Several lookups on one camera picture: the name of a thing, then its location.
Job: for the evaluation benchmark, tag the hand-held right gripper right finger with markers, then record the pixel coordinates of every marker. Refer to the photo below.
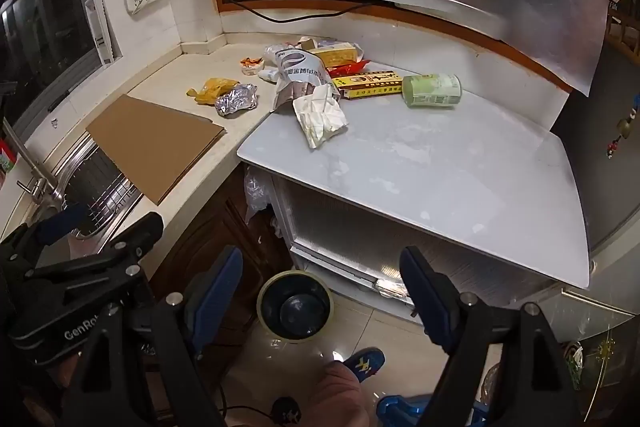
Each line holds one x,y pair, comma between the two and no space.
425,297

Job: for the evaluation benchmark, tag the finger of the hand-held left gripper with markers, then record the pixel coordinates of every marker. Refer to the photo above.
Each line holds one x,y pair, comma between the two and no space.
62,219
135,239

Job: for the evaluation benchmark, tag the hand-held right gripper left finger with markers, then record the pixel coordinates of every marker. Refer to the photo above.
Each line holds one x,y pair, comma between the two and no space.
220,292

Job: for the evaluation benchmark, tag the round black trash bin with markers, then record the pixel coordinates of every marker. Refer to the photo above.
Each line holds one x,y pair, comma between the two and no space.
295,307

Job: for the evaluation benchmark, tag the silver foil wrapper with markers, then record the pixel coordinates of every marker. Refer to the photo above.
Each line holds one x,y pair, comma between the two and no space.
235,101

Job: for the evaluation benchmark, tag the yellow wrapper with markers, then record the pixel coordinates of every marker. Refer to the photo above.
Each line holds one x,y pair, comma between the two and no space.
215,88

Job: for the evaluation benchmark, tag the white tissue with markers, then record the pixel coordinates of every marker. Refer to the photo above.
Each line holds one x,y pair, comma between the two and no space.
317,117

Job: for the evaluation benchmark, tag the pale green cylinder packet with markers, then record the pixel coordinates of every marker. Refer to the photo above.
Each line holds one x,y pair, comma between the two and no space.
430,91

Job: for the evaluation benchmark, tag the red white snack packet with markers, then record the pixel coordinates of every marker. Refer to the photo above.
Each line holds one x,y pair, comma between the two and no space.
251,66

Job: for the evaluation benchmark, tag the long yellow box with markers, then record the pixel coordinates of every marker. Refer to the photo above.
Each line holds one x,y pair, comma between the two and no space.
367,84

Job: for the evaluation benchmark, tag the white grey printed bag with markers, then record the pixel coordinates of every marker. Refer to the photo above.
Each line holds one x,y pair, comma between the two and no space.
295,67

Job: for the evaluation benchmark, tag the steel faucet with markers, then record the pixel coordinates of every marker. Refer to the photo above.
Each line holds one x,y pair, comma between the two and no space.
37,177

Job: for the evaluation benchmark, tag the steel sink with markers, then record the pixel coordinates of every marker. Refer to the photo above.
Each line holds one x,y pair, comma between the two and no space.
107,187

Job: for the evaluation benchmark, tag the dark wooden cabinet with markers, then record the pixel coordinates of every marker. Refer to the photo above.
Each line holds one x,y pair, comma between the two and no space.
210,227

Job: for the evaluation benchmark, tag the red white carton box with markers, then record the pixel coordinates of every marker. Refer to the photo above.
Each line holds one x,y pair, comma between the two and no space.
6,157

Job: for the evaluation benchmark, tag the blue slipper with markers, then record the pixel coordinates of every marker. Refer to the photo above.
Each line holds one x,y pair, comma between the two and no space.
365,362
286,413

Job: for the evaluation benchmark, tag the silver appliance cabinet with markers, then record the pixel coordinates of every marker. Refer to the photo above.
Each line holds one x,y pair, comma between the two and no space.
350,232

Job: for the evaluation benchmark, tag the brown cardboard sheet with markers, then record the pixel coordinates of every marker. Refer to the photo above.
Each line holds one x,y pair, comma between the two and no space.
155,142

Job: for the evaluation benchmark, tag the clear plastic bag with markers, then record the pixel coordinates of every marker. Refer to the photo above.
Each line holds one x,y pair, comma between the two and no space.
257,197

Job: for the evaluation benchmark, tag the person's leg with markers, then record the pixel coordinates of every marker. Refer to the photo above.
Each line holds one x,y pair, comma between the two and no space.
340,399

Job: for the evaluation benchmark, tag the patterned glass panel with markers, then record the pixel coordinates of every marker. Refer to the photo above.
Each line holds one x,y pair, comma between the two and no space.
600,357

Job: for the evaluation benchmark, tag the white folded plastic board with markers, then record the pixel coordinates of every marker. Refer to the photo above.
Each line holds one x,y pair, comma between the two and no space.
100,32

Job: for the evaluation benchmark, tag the white crumpled wrapper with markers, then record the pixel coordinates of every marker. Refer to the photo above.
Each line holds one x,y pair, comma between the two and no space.
267,75

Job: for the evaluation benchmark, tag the window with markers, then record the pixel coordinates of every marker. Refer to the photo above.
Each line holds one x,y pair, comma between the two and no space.
45,7

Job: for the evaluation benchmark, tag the dark grey fridge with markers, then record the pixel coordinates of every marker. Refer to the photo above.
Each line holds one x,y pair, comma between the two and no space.
600,157

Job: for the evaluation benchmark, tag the red wrapper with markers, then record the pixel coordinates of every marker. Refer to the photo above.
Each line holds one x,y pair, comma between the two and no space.
350,68

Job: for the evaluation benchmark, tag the hanging fridge magnet toy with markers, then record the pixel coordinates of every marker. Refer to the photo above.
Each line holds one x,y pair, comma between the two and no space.
622,127

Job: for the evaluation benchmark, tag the brown paper piece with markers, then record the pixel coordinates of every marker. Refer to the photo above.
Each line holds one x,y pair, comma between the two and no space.
307,43

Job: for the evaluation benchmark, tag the brown wooden frame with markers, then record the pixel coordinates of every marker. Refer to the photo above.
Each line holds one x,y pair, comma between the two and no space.
220,2

